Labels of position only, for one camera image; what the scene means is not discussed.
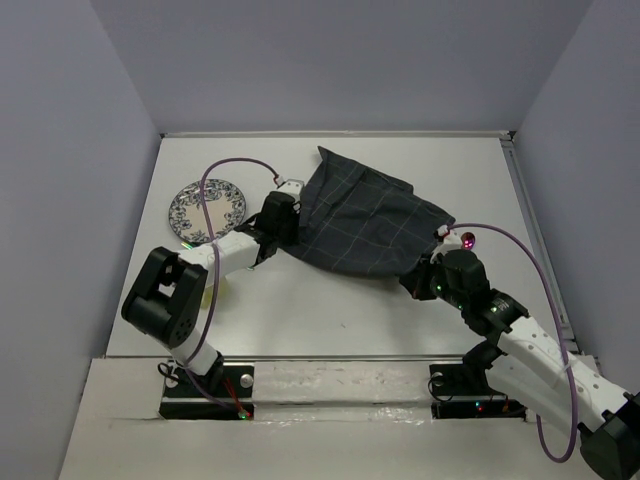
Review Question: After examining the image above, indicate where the blue white patterned plate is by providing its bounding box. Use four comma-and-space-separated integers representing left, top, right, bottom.
168, 179, 247, 246

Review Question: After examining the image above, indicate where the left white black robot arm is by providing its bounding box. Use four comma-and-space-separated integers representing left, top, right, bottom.
121, 180, 304, 398

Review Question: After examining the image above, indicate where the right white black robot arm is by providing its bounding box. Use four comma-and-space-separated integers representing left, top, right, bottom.
400, 250, 639, 479

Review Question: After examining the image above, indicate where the dark grey checked cloth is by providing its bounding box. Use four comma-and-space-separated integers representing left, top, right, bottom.
284, 147, 455, 278

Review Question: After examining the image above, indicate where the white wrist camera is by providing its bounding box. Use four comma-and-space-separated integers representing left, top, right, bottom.
274, 176, 305, 196
431, 225, 463, 263

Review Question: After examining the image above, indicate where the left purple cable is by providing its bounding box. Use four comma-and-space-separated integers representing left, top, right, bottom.
182, 157, 281, 416

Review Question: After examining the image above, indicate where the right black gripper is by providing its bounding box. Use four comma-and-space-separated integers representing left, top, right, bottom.
397, 252, 467, 310

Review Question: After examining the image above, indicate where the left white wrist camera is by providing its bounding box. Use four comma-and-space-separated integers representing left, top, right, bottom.
274, 176, 305, 196

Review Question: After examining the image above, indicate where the white foam strip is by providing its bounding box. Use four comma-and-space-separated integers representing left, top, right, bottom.
252, 361, 431, 406

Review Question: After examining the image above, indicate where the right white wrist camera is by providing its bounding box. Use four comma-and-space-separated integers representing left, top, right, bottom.
431, 225, 463, 263

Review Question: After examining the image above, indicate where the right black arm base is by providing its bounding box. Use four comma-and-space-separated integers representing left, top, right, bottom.
427, 363, 527, 420

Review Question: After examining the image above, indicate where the pale yellow cup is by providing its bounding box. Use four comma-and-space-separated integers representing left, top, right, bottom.
201, 277, 230, 309

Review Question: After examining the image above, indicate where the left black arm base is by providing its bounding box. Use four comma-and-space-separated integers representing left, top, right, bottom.
156, 360, 255, 421

